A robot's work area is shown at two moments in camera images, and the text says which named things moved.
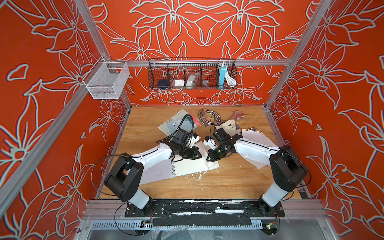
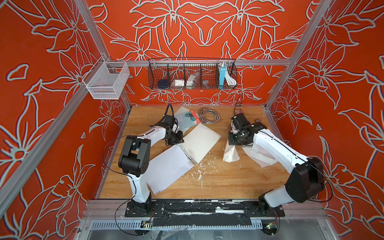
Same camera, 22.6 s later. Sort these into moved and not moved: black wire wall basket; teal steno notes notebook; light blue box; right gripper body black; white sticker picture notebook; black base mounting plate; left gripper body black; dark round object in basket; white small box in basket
Moved: left gripper body black; right gripper body black; white sticker picture notebook; teal steno notes notebook
Not moved: white small box in basket; black base mounting plate; light blue box; dark round object in basket; black wire wall basket
